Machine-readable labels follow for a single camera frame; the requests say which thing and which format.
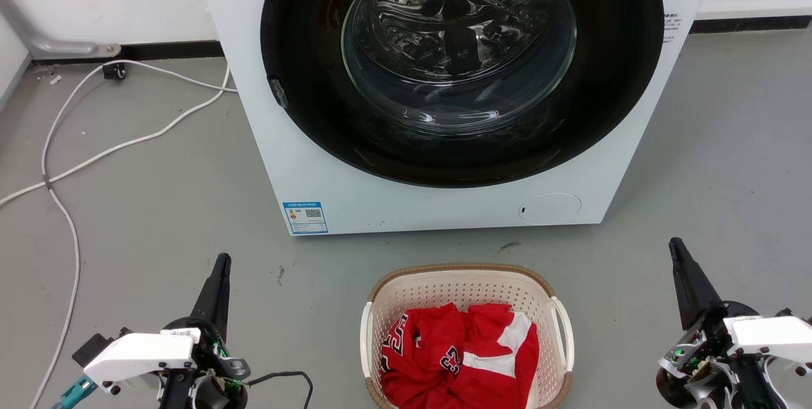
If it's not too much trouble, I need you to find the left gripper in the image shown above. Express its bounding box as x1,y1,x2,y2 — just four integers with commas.
161,254,252,397

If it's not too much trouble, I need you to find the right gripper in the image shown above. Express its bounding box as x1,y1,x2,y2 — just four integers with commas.
656,237,763,409

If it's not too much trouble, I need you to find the cream plastic laundry basket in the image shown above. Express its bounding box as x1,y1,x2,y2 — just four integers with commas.
360,263,575,409

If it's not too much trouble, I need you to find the blue energy label sticker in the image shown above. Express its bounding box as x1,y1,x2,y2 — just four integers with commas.
283,202,329,235

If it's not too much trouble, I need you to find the round white filter cover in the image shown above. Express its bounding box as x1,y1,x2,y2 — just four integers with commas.
518,193,582,226

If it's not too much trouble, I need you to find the white front-load washing machine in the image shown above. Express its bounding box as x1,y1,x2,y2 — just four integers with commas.
190,0,724,237

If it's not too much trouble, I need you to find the red basketball jersey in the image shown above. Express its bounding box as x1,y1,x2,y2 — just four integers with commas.
379,302,540,409

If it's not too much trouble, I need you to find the black baseboard strip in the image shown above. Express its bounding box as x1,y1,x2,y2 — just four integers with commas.
690,15,812,34
30,40,224,66

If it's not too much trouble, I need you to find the black round washer door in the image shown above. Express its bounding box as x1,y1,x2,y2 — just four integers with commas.
260,0,665,189

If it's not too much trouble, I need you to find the grey drain pipe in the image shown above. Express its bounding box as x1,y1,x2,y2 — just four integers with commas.
0,0,122,60

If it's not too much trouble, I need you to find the steel washer drum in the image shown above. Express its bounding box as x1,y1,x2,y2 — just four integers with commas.
341,0,578,138

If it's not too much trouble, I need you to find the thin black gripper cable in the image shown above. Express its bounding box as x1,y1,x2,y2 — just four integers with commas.
244,370,315,409

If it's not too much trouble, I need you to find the thin white floor cable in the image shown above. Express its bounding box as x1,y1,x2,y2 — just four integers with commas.
29,59,239,409

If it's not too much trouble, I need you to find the teal cable connector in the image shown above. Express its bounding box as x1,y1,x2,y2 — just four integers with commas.
51,375,98,409

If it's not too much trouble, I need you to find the thick white floor cable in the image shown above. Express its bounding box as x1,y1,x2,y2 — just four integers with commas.
0,62,230,207

